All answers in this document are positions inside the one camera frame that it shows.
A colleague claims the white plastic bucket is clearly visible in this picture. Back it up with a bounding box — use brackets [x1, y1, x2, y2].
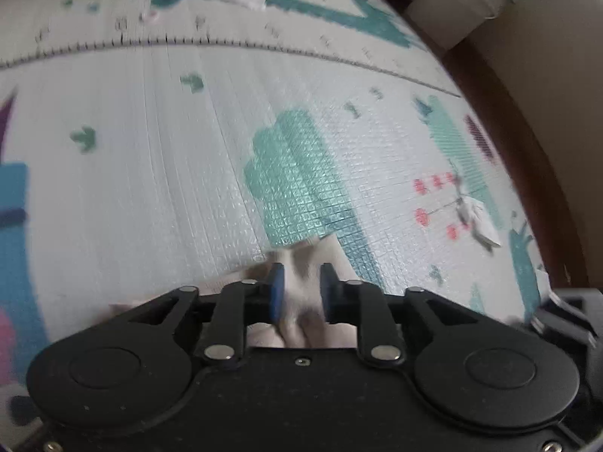
[404, 0, 510, 50]

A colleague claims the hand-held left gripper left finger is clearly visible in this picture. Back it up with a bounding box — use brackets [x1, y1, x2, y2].
[126, 261, 286, 369]

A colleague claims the small crumpled paper scrap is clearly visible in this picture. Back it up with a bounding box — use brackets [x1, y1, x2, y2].
[453, 194, 503, 248]

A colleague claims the cartoon printed play mat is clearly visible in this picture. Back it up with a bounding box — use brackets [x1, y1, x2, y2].
[0, 0, 553, 438]

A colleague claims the lavender sweatshirt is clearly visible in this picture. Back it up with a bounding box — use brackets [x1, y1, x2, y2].
[108, 235, 378, 350]

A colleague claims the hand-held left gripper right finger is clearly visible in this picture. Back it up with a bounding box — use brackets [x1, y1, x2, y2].
[319, 262, 478, 369]

